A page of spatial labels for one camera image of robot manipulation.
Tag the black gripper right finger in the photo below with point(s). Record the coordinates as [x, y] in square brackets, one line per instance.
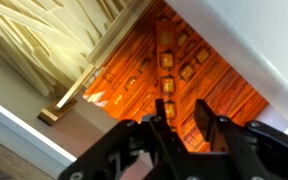
[229, 150]

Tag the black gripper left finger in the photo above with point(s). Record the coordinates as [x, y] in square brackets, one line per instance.
[167, 153]

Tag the orange chopstick packet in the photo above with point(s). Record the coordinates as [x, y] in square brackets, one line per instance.
[166, 55]

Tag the white open drawer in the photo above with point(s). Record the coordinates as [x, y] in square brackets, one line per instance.
[246, 33]

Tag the wooden drawer divider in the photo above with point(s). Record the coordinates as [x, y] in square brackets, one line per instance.
[116, 33]

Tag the orange chopstick packets pile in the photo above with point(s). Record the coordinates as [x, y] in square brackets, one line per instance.
[128, 86]

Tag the white chopstick packets pile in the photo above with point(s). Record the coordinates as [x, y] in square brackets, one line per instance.
[47, 41]

